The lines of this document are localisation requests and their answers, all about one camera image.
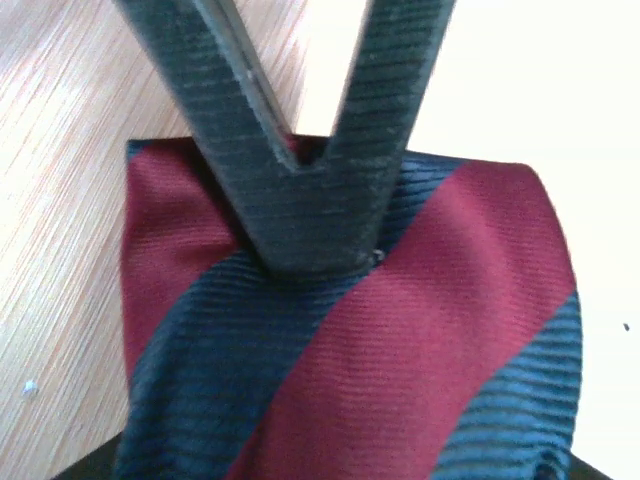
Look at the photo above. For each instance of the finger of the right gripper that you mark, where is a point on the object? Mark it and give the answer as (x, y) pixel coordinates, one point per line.
(206, 59)
(399, 45)

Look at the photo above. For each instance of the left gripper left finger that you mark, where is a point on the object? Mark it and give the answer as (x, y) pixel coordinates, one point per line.
(97, 465)

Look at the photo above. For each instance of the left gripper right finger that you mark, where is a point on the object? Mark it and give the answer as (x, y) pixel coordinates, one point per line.
(582, 470)

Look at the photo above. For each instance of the red navy striped tie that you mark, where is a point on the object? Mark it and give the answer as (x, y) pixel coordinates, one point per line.
(458, 355)

